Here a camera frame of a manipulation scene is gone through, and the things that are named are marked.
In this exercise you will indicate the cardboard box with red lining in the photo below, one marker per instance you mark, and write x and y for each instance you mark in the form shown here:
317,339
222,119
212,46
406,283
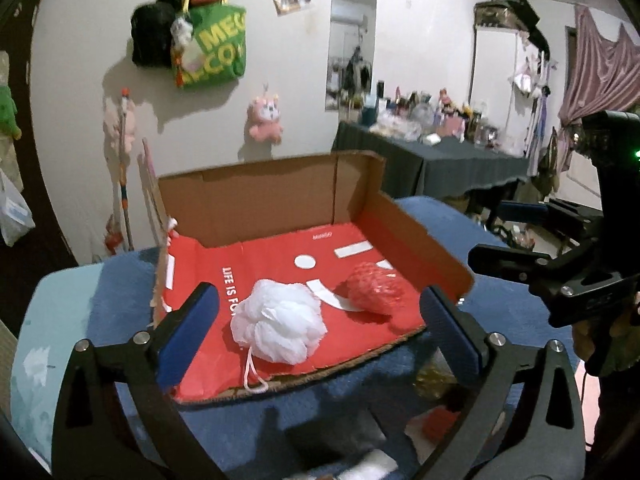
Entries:
307,220

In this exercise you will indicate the blue plush blanket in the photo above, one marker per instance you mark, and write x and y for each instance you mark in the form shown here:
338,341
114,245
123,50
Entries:
108,302

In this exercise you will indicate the white plastic bag hanging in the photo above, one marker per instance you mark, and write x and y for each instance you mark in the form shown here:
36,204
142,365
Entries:
16,218

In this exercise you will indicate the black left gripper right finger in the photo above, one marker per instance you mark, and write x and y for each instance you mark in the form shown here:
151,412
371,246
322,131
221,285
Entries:
545,438

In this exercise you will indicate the table with dark green cloth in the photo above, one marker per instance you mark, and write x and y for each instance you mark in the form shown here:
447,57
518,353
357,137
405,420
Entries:
456,173

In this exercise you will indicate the red mesh bath loofah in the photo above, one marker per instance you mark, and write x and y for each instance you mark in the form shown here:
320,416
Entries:
376,290

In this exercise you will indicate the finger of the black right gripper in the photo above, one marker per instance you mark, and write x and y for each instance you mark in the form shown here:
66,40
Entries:
514,265
558,214

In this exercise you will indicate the pink plush toy on wall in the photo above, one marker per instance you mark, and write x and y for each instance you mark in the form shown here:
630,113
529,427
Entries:
264,115

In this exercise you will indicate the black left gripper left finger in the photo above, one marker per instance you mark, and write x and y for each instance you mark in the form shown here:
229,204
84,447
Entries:
91,436

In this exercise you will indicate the pink curtain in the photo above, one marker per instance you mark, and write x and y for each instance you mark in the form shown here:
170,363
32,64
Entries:
605,75

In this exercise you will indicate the white mesh bath loofah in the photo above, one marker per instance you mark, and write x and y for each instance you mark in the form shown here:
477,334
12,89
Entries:
278,323

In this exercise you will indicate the green tote bag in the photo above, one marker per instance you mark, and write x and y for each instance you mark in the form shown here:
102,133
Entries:
208,44

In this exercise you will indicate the clear jar with gold beads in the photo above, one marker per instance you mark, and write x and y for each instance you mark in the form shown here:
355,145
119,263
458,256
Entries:
434,378

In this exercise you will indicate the white wardrobe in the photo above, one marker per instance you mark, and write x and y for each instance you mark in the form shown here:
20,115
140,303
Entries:
507,78

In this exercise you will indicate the black bag on wall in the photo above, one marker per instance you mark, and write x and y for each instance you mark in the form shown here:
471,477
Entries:
151,35

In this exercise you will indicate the suitcase on wardrobe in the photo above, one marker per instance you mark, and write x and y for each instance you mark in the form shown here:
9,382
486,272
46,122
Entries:
498,15

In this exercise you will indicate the wall mirror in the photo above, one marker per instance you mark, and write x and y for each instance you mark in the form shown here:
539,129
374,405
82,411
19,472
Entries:
351,53

